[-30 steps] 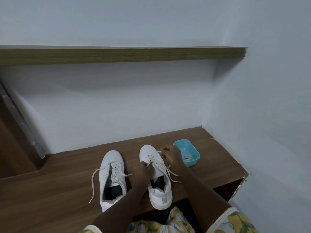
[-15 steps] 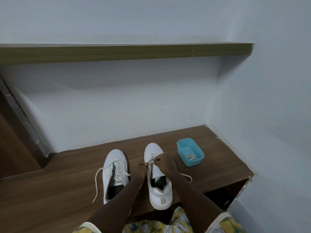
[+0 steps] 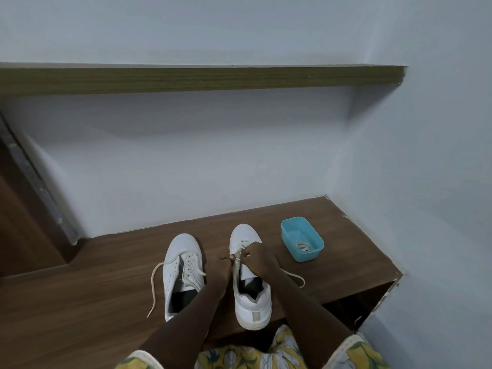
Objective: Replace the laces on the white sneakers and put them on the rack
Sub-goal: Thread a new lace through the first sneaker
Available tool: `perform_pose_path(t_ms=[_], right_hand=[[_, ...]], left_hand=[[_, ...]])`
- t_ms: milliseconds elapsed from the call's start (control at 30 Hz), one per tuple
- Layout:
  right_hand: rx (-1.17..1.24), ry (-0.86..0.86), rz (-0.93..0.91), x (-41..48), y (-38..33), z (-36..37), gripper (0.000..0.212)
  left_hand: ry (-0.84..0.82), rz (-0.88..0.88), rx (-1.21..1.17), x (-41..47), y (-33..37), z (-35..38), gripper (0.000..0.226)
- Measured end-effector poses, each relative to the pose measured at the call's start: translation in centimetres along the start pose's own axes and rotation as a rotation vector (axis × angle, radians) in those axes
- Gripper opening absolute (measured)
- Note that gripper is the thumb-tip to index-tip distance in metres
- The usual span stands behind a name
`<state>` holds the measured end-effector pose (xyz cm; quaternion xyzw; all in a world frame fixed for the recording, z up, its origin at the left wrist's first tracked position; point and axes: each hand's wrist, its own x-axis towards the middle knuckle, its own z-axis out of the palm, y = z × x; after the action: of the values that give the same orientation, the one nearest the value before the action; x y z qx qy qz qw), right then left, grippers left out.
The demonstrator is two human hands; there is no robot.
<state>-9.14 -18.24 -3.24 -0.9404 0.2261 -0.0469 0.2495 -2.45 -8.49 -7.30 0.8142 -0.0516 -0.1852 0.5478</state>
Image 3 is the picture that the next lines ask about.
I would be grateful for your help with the person's left hand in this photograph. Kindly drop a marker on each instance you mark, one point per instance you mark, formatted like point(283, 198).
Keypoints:
point(219, 272)

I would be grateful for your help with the person's right hand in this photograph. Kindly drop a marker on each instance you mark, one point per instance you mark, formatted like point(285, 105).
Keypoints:
point(261, 261)

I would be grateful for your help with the cream shoelace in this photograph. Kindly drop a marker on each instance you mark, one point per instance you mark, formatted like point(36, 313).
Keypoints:
point(152, 288)
point(303, 246)

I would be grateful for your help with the blue plastic basket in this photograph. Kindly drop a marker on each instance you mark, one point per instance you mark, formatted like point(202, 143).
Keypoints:
point(307, 256)

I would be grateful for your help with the white sneaker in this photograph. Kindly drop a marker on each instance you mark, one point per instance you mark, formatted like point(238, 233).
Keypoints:
point(253, 315)
point(182, 244)

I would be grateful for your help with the person's left forearm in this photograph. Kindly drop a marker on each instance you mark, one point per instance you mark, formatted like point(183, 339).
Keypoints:
point(184, 322)

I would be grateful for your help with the person's right forearm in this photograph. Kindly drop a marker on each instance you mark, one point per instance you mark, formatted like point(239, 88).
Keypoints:
point(311, 315)

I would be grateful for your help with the wooden wall shelf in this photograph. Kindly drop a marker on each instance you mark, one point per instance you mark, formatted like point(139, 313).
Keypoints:
point(192, 80)

